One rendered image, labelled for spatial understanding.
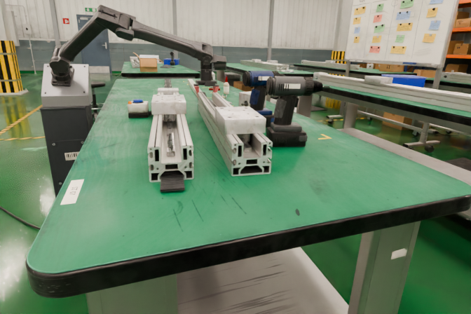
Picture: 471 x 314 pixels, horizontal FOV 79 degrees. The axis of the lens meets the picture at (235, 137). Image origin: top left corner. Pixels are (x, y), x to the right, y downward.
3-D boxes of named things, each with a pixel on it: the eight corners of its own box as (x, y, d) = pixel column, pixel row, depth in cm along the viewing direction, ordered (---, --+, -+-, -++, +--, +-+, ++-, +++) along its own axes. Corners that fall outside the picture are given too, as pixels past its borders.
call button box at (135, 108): (130, 113, 129) (129, 100, 127) (153, 113, 131) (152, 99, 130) (128, 118, 122) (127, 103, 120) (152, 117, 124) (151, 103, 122)
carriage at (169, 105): (154, 112, 108) (153, 94, 106) (183, 111, 110) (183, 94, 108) (152, 123, 93) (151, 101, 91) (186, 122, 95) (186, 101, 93)
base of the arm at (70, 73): (55, 66, 146) (50, 85, 140) (50, 55, 139) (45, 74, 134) (74, 68, 149) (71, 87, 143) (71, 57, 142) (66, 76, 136)
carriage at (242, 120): (214, 128, 89) (214, 106, 87) (248, 127, 91) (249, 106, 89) (224, 144, 74) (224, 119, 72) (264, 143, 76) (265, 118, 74)
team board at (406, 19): (324, 123, 450) (341, -16, 392) (350, 121, 466) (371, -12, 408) (406, 156, 315) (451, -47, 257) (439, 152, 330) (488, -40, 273)
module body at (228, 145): (198, 109, 144) (197, 92, 141) (217, 108, 146) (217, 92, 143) (231, 176, 69) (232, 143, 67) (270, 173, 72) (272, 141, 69)
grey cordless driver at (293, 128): (261, 140, 98) (265, 74, 91) (317, 140, 100) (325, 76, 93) (266, 147, 90) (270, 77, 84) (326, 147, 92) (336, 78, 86)
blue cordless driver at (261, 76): (239, 125, 117) (241, 69, 110) (282, 121, 124) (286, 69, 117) (246, 130, 110) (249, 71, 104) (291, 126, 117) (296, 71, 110)
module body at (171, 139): (158, 110, 139) (157, 92, 137) (179, 109, 142) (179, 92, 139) (149, 182, 65) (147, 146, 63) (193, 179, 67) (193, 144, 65)
